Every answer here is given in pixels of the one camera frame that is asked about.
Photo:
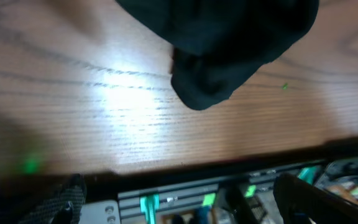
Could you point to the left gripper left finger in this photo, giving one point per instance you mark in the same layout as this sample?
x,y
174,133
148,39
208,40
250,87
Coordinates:
x,y
63,205

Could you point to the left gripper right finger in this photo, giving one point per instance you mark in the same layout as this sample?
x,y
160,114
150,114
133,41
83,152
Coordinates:
x,y
300,202

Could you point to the black polo shirt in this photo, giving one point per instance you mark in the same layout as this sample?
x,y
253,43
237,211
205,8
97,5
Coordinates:
x,y
219,44

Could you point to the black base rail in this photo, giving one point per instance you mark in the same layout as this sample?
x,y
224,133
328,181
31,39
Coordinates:
x,y
202,192

